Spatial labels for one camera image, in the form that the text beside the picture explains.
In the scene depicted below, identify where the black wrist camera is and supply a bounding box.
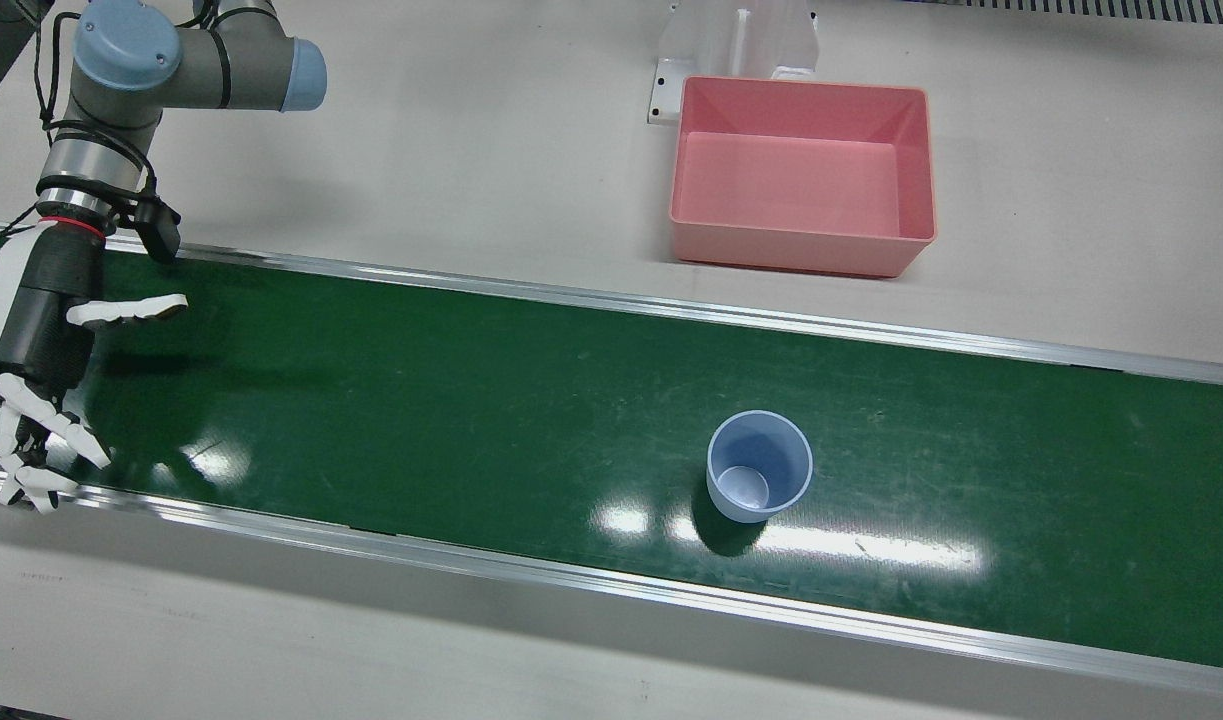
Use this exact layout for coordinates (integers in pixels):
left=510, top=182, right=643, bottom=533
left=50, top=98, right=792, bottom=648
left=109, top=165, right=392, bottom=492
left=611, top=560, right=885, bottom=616
left=131, top=195, right=184, bottom=266

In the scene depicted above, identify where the ribbed metal grille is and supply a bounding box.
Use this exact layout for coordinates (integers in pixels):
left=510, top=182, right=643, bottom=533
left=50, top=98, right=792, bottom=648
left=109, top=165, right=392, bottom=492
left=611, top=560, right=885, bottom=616
left=901, top=0, right=1223, bottom=27

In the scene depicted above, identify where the green conveyor belt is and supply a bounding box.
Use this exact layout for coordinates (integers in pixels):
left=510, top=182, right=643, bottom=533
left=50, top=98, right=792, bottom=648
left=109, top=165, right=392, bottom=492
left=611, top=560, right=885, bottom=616
left=0, top=232, right=1223, bottom=673

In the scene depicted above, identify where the light blue plastic cup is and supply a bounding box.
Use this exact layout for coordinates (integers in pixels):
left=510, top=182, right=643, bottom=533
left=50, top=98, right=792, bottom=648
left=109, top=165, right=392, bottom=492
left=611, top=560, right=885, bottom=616
left=706, top=410, right=814, bottom=524

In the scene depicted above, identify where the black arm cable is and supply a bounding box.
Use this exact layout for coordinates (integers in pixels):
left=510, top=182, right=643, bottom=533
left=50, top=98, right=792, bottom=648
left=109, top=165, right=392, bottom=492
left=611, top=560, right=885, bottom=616
left=0, top=0, right=222, bottom=241

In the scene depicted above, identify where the pink plastic box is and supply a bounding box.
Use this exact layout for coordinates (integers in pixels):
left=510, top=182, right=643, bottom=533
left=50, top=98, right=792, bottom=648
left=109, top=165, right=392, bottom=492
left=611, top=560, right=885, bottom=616
left=668, top=75, right=938, bottom=279

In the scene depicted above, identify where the silver conveyor side rail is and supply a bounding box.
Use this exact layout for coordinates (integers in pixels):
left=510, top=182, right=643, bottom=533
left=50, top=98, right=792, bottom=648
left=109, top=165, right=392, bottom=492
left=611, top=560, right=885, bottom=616
left=0, top=465, right=1223, bottom=701
left=0, top=220, right=1223, bottom=389

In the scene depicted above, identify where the right robot dexterous hand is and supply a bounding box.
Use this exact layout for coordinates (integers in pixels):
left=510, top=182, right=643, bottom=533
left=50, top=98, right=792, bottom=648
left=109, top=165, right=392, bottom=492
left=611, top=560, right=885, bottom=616
left=0, top=222, right=189, bottom=513

